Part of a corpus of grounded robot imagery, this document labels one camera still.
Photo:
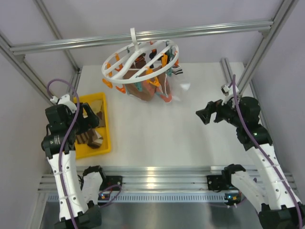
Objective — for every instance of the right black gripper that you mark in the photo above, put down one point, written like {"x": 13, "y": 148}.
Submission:
{"x": 213, "y": 107}

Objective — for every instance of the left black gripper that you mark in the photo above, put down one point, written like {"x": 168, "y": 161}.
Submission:
{"x": 89, "y": 122}

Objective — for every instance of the brown striped sock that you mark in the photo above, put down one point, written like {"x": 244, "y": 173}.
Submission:
{"x": 91, "y": 138}

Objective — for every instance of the white round sock hanger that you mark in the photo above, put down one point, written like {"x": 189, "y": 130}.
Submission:
{"x": 140, "y": 61}

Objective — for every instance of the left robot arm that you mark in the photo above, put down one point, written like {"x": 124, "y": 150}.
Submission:
{"x": 78, "y": 200}

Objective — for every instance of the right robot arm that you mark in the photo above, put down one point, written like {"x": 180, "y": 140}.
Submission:
{"x": 277, "y": 205}

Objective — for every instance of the tan beige sock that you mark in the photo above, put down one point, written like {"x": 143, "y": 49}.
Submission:
{"x": 96, "y": 106}

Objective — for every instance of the yellow plastic tray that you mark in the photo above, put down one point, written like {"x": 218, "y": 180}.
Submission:
{"x": 82, "y": 150}

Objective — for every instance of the pink coral hanging sock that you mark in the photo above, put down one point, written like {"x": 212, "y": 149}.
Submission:
{"x": 163, "y": 93}

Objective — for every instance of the white striped hanging sock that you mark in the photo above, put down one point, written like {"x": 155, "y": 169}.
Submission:
{"x": 176, "y": 70}

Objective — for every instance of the brown hanging sock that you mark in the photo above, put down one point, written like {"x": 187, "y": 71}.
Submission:
{"x": 145, "y": 94}

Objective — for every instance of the aluminium top crossbar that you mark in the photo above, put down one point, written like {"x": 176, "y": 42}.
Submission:
{"x": 143, "y": 36}

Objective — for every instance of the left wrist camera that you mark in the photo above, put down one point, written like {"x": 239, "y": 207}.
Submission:
{"x": 65, "y": 100}

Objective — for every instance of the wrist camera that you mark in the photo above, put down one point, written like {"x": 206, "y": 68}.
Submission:
{"x": 228, "y": 91}
{"x": 65, "y": 100}

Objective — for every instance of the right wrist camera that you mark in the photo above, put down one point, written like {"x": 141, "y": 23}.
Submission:
{"x": 228, "y": 91}

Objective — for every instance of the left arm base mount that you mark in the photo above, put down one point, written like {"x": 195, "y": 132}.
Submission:
{"x": 110, "y": 181}

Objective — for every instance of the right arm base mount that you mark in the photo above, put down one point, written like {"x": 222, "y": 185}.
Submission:
{"x": 216, "y": 183}

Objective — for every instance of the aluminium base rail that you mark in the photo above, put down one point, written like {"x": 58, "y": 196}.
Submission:
{"x": 168, "y": 184}

